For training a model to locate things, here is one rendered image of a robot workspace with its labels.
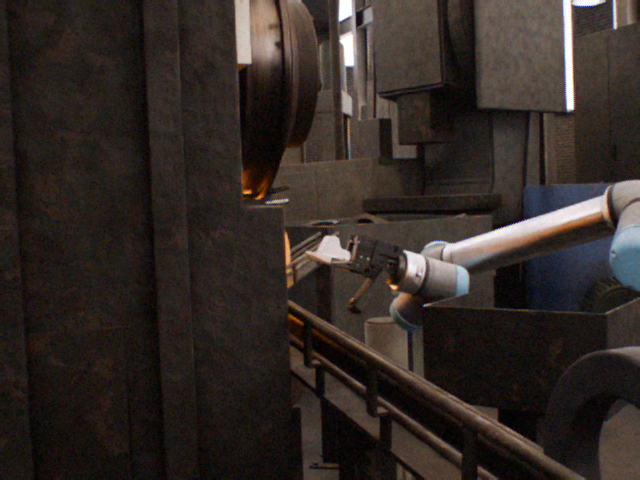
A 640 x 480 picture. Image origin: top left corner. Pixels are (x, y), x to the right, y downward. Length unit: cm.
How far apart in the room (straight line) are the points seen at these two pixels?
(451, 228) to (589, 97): 283
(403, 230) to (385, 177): 165
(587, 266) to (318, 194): 199
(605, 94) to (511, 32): 160
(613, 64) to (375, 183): 209
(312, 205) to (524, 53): 180
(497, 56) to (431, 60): 40
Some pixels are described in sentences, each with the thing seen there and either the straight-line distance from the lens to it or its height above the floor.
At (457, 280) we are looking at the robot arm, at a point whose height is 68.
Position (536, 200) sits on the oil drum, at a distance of 499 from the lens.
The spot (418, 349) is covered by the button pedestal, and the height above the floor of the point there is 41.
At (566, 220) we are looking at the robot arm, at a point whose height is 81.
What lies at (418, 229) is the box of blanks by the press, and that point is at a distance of 405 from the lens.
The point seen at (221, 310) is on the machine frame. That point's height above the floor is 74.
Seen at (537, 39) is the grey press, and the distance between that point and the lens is 545.
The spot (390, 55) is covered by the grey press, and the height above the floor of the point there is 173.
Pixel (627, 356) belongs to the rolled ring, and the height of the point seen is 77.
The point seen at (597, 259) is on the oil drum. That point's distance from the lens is 495.
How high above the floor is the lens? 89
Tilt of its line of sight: 3 degrees down
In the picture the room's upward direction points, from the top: 2 degrees counter-clockwise
